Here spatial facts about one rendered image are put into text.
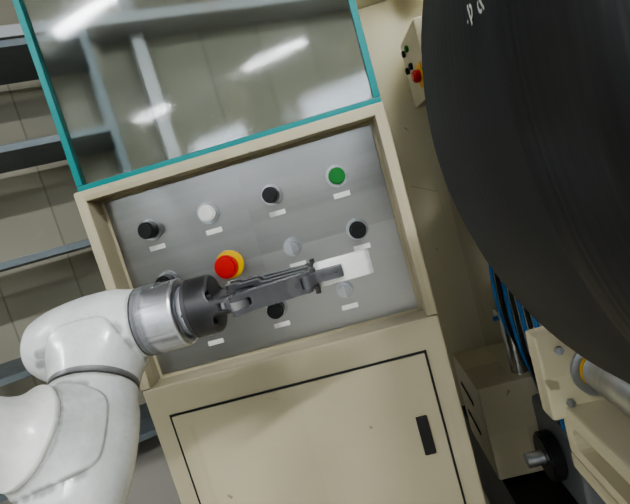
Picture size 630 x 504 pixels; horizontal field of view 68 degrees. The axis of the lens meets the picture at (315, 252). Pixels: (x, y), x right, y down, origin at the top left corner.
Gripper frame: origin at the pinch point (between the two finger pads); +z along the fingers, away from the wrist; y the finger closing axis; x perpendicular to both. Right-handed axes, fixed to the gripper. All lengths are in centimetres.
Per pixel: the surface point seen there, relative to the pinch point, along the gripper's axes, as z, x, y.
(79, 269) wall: -164, -5, 223
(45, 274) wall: -181, -7, 215
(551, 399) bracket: 17.9, 18.2, -8.9
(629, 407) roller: 21.2, 15.5, -17.6
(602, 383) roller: 21.3, 15.2, -13.4
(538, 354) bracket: 17.6, 13.0, -8.8
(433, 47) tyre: 10.0, -16.6, -25.5
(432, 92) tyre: 9.6, -14.1, -24.4
